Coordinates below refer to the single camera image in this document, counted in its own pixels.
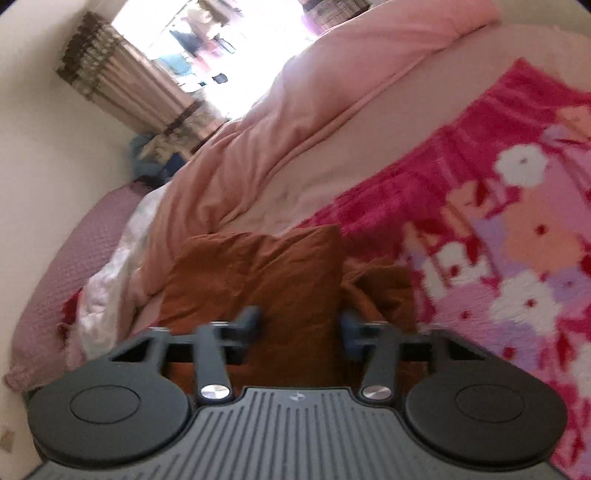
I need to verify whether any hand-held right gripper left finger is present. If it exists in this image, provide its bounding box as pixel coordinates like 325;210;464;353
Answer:
108;305;264;401

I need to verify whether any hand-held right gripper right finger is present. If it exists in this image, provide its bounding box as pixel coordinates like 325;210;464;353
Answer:
339;310;485;400

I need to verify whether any brown quilted jacket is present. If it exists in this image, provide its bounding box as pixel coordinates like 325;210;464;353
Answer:
157;224;422;398

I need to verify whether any pile of clothes by window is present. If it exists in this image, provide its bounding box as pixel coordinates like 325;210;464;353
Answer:
128;134;174;184

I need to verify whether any row of hanging clothes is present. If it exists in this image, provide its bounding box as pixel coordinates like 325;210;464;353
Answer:
157;0;243;95

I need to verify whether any white quilt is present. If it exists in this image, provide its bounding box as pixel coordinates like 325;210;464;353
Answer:
76;189;155;363

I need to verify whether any pink printed fleece blanket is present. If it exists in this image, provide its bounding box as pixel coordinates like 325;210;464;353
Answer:
295;58;591;472

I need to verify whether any purple pillow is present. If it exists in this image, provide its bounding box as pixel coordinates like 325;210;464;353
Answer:
4;184;149;393

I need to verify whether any pink quilt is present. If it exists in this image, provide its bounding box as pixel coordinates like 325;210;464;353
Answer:
136;0;503;333

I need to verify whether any striped beige curtain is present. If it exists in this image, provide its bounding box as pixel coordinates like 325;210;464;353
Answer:
55;11;228;145
300;0;372;34

